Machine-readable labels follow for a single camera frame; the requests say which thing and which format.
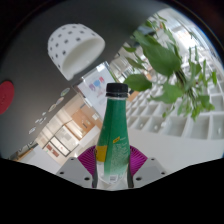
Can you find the flat round red coaster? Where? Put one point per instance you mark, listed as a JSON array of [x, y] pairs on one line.
[[6, 96]]

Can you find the clear acrylic sign stand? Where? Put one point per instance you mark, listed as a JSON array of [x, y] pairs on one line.
[[96, 88]]

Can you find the green leafy potted plant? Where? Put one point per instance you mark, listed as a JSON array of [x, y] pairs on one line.
[[163, 60]]

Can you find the green plastic drink bottle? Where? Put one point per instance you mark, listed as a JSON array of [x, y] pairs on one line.
[[113, 140]]

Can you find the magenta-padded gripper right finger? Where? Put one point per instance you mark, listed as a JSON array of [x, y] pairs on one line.
[[150, 171]]

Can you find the white mug with black dots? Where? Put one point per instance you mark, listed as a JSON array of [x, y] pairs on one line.
[[68, 43]]

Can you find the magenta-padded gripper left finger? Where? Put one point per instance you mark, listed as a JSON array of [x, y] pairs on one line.
[[75, 171]]

